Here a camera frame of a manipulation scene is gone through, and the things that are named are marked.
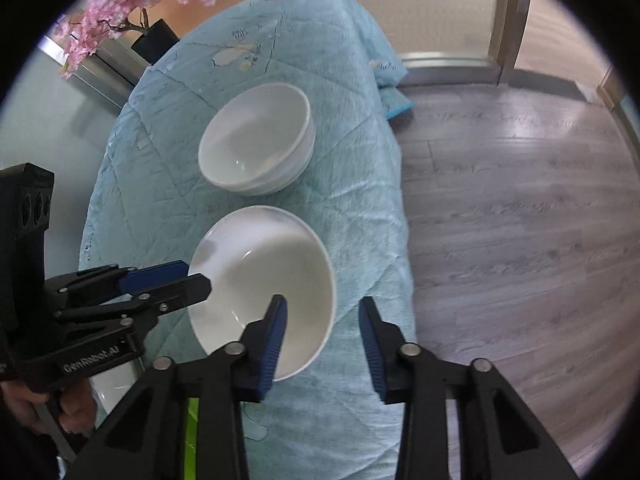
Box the white bowl stack far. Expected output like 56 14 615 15
198 82 316 196

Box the light blue quilted tablecloth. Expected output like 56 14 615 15
79 0 416 479

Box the pink blossom tree black pot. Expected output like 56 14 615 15
52 0 217 79

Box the green plastic bowl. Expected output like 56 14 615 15
183 398 200 480

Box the left hand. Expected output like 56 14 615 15
0 378 98 435

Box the white chair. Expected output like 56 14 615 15
91 359 143 414

